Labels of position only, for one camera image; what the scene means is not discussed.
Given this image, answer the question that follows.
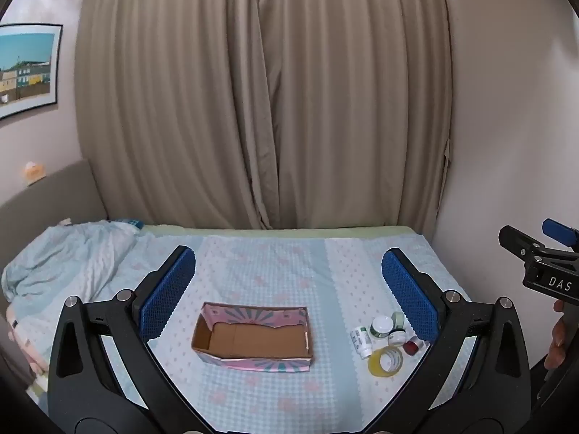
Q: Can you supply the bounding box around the yellow tape roll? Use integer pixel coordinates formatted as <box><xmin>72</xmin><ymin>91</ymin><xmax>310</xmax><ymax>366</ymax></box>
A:
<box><xmin>367</xmin><ymin>346</ymin><xmax>404</xmax><ymax>377</ymax></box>

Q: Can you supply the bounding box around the grey upholstered headboard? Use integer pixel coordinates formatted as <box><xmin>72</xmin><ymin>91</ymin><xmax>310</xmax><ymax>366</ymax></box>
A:
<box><xmin>0</xmin><ymin>159</ymin><xmax>109</xmax><ymax>301</ymax></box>

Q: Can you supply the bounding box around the white lid green jar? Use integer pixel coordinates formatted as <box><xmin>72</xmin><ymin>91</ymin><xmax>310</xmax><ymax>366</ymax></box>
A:
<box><xmin>370</xmin><ymin>315</ymin><xmax>395</xmax><ymax>339</ymax></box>

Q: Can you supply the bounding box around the small orange object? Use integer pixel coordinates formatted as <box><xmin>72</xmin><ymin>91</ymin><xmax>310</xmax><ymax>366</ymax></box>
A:
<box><xmin>24</xmin><ymin>161</ymin><xmax>47</xmax><ymax>186</ymax></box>

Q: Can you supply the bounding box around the framed wall picture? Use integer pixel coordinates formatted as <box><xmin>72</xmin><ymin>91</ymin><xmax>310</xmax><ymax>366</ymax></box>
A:
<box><xmin>0</xmin><ymin>22</ymin><xmax>63</xmax><ymax>120</ymax></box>

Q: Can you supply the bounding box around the pink printed pillow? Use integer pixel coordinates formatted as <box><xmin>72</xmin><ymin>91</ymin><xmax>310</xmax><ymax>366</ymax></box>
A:
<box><xmin>7</xmin><ymin>303</ymin><xmax>48</xmax><ymax>376</ymax></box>

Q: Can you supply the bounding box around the beige curtain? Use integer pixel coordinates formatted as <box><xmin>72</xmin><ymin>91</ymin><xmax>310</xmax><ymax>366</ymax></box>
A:
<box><xmin>75</xmin><ymin>0</ymin><xmax>453</xmax><ymax>231</ymax></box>

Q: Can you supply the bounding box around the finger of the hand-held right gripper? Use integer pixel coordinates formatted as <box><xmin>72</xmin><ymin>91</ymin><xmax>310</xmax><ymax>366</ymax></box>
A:
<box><xmin>542</xmin><ymin>218</ymin><xmax>579</xmax><ymax>254</ymax></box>
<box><xmin>498</xmin><ymin>225</ymin><xmax>550</xmax><ymax>265</ymax></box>

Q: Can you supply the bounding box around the pink patterned cardboard box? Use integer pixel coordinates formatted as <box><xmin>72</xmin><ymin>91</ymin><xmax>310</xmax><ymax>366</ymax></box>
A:
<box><xmin>191</xmin><ymin>303</ymin><xmax>315</xmax><ymax>374</ymax></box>

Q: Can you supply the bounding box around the light blue crumpled blanket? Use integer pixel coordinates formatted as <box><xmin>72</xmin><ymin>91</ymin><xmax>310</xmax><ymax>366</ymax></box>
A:
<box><xmin>1</xmin><ymin>220</ymin><xmax>143</xmax><ymax>308</ymax></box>

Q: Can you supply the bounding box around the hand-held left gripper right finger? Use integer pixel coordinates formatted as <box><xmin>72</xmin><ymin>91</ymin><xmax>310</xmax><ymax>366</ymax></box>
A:
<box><xmin>362</xmin><ymin>248</ymin><xmax>531</xmax><ymax>434</ymax></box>

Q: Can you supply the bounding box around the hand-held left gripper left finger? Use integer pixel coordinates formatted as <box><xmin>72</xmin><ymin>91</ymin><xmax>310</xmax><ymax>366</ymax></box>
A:
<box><xmin>47</xmin><ymin>246</ymin><xmax>213</xmax><ymax>434</ymax></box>

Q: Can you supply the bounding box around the white pill bottle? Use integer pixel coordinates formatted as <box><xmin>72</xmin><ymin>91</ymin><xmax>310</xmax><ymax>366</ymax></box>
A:
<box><xmin>350</xmin><ymin>325</ymin><xmax>374</xmax><ymax>360</ymax></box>

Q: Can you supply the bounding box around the person's right hand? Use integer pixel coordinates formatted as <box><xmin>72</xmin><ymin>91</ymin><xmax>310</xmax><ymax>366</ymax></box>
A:
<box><xmin>545</xmin><ymin>301</ymin><xmax>566</xmax><ymax>369</ymax></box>

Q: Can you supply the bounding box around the light blue printed bed sheet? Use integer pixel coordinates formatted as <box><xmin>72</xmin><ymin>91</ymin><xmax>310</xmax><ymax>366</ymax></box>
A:
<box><xmin>9</xmin><ymin>224</ymin><xmax>480</xmax><ymax>434</ymax></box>

